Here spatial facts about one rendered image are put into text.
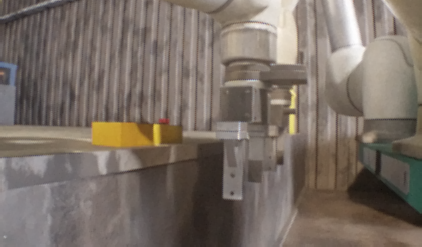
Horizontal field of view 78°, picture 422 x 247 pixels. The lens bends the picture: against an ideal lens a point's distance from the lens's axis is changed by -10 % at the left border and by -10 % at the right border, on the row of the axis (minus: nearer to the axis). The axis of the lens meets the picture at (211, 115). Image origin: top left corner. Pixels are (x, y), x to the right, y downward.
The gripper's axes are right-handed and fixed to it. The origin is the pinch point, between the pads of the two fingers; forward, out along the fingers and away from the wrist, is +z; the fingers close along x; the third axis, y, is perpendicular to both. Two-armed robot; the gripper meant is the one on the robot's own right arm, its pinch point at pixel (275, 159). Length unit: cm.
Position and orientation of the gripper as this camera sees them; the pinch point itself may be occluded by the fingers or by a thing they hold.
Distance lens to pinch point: 73.3
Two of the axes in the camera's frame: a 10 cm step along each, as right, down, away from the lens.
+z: -0.2, 10.0, -0.5
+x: 3.7, 0.5, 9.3
